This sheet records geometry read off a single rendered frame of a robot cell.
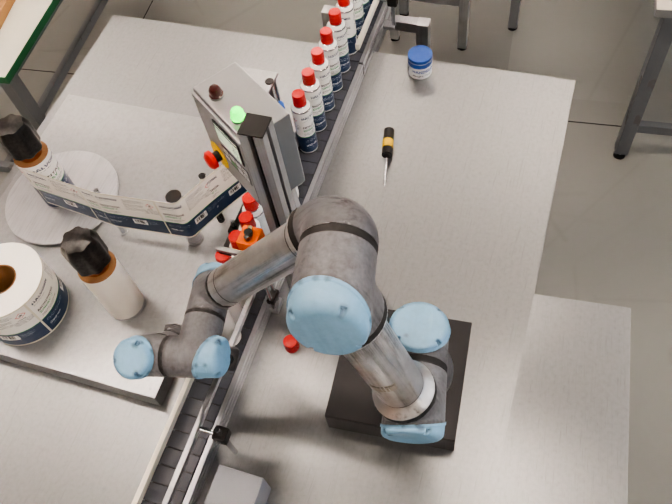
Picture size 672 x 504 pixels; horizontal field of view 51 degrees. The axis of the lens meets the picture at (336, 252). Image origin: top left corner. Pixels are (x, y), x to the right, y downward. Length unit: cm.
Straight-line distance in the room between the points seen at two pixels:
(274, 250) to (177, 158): 91
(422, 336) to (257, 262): 36
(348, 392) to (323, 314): 63
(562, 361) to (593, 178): 145
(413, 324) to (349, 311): 43
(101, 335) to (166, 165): 51
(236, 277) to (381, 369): 30
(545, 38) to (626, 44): 35
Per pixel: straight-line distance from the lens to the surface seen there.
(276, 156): 122
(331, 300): 92
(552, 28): 357
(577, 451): 161
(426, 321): 135
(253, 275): 119
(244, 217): 157
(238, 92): 126
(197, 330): 128
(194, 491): 158
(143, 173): 200
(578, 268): 277
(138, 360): 129
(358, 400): 153
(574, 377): 166
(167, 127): 209
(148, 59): 238
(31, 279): 175
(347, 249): 96
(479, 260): 177
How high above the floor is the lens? 235
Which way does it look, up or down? 58 degrees down
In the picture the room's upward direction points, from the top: 11 degrees counter-clockwise
